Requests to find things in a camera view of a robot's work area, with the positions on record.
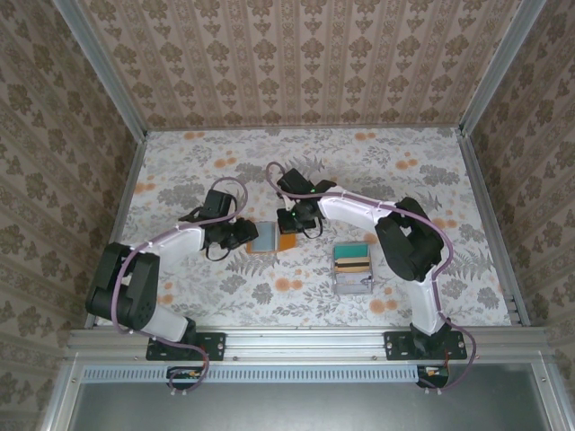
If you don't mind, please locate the teal card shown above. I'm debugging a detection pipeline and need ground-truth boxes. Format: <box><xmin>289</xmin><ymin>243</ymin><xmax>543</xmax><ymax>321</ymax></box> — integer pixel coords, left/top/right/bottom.
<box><xmin>335</xmin><ymin>243</ymin><xmax>370</xmax><ymax>260</ymax></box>

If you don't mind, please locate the beige card with black stripe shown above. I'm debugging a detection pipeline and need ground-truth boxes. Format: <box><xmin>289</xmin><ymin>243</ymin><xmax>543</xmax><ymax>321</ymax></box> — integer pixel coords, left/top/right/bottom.
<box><xmin>334</xmin><ymin>255</ymin><xmax>372</xmax><ymax>275</ymax></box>

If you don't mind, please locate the clear plastic card box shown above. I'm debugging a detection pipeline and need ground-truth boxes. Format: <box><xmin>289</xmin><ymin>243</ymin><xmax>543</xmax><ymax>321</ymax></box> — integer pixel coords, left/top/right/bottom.
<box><xmin>331</xmin><ymin>242</ymin><xmax>376</xmax><ymax>296</ymax></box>

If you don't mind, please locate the floral patterned table cover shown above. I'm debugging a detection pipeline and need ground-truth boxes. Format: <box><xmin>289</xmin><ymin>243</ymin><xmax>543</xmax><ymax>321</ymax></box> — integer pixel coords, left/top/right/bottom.
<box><xmin>96</xmin><ymin>128</ymin><xmax>513</xmax><ymax>328</ymax></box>

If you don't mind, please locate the black power connector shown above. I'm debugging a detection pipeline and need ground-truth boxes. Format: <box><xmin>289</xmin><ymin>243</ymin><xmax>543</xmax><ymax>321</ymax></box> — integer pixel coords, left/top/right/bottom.
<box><xmin>415</xmin><ymin>365</ymin><xmax>450</xmax><ymax>388</ymax></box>
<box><xmin>166</xmin><ymin>365</ymin><xmax>204</xmax><ymax>383</ymax></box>

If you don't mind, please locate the grey metal panel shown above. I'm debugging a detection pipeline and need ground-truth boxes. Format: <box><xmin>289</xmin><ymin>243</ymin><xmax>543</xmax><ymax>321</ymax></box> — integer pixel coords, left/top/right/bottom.
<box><xmin>66</xmin><ymin>381</ymin><xmax>549</xmax><ymax>431</ymax></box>

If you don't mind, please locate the aluminium side rail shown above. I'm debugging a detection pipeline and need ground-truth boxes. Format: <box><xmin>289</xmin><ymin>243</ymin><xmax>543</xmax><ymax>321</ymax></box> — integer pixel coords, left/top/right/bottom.
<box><xmin>84</xmin><ymin>134</ymin><xmax>148</xmax><ymax>328</ymax></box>
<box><xmin>456</xmin><ymin>127</ymin><xmax>532</xmax><ymax>328</ymax></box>

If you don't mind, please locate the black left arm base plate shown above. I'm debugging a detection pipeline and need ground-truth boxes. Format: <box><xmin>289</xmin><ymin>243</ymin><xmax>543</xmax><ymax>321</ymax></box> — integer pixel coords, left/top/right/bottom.
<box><xmin>146</xmin><ymin>330</ymin><xmax>226</xmax><ymax>362</ymax></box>

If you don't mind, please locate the aluminium mounting rail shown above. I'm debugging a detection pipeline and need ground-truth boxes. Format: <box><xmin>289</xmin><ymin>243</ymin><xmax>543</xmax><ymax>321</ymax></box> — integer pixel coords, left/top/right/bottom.
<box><xmin>66</xmin><ymin>327</ymin><xmax>552</xmax><ymax>360</ymax></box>

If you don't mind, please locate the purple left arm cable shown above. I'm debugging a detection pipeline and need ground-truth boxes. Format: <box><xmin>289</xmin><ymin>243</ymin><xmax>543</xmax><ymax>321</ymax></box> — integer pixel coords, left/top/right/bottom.
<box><xmin>111</xmin><ymin>177</ymin><xmax>250</xmax><ymax>397</ymax></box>

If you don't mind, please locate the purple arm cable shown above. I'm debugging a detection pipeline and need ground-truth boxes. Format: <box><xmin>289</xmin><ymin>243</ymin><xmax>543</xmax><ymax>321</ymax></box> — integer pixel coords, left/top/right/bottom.
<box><xmin>111</xmin><ymin>177</ymin><xmax>250</xmax><ymax>397</ymax></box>
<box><xmin>265</xmin><ymin>161</ymin><xmax>478</xmax><ymax>397</ymax></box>

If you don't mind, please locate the grey slotted cable duct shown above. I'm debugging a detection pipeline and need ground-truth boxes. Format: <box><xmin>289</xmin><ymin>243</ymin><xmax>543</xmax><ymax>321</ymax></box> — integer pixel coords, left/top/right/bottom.
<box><xmin>83</xmin><ymin>364</ymin><xmax>450</xmax><ymax>383</ymax></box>

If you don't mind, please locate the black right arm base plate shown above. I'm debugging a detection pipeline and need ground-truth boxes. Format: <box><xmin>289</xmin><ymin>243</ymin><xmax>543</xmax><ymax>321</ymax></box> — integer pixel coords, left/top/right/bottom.
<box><xmin>384</xmin><ymin>330</ymin><xmax>467</xmax><ymax>362</ymax></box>

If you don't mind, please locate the aluminium frame post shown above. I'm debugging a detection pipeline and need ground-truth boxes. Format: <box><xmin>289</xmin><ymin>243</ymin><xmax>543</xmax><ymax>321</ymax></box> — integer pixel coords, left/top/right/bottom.
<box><xmin>53</xmin><ymin>0</ymin><xmax>149</xmax><ymax>141</ymax></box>
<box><xmin>457</xmin><ymin>0</ymin><xmax>547</xmax><ymax>136</ymax></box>

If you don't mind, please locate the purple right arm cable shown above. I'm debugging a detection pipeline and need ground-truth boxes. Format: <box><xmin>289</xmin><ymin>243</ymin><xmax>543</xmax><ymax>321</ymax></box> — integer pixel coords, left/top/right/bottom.
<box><xmin>265</xmin><ymin>161</ymin><xmax>478</xmax><ymax>397</ymax></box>

